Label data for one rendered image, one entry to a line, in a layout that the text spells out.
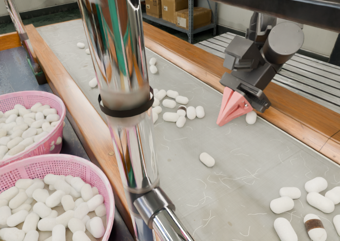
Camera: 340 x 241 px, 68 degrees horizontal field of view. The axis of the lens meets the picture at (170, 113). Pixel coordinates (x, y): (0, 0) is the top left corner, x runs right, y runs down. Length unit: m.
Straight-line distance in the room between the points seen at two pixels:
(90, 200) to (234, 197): 0.23
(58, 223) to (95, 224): 0.06
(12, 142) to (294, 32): 0.59
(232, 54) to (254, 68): 0.07
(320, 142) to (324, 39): 2.13
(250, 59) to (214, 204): 0.26
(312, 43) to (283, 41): 2.22
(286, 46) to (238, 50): 0.08
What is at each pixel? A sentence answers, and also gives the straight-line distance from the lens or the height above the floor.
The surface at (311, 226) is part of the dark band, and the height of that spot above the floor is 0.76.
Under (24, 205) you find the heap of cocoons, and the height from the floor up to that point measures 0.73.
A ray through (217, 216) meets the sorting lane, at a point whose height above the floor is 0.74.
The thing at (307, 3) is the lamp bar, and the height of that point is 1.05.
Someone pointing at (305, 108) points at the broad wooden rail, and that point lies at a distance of 0.62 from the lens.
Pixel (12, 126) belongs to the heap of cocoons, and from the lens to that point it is 0.69.
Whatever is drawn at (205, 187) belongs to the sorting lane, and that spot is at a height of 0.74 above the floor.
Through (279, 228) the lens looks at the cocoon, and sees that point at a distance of 0.41.
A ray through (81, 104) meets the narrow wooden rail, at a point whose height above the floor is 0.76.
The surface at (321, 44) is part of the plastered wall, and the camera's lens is 2.67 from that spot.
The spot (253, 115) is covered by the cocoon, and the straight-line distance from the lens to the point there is 0.57.
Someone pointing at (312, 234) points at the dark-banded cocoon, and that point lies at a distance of 0.42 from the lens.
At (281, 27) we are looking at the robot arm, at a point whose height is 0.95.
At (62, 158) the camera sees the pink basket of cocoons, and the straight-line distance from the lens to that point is 0.50.
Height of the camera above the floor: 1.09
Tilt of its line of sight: 37 degrees down
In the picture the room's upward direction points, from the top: 3 degrees counter-clockwise
